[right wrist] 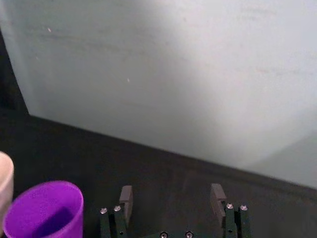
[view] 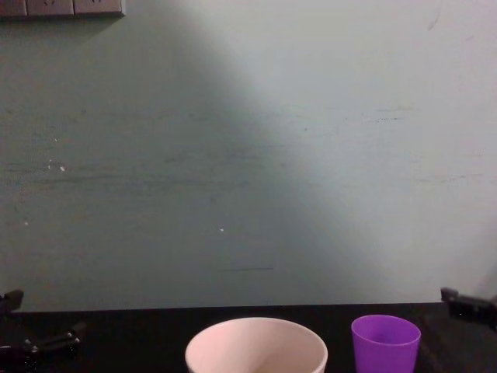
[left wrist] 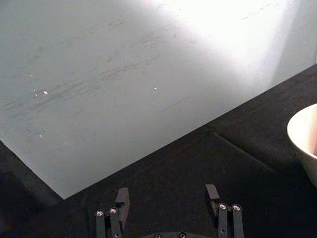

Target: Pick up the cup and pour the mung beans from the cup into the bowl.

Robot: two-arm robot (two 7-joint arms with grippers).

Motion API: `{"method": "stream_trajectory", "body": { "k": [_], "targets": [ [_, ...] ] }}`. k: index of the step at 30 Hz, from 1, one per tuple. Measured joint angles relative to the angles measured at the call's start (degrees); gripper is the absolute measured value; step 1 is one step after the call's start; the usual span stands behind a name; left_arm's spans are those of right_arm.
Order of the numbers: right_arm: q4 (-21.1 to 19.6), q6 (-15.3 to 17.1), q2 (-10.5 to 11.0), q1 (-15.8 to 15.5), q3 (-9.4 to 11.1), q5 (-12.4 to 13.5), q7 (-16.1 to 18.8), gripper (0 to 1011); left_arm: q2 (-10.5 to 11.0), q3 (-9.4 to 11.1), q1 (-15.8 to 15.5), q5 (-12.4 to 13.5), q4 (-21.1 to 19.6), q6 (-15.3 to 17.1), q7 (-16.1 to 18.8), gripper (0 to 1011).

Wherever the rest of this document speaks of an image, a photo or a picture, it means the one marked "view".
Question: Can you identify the pale pink cup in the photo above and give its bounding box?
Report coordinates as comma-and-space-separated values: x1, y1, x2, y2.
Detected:
184, 316, 329, 373

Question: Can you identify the black table cloth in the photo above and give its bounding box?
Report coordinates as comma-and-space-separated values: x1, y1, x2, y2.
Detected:
0, 303, 497, 373

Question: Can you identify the purple plastic cup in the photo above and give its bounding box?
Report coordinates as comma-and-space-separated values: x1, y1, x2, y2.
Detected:
350, 314, 422, 373

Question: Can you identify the grey wall socket plate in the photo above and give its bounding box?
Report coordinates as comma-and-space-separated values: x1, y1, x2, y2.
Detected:
72, 0, 127, 16
26, 0, 75, 17
0, 0, 29, 17

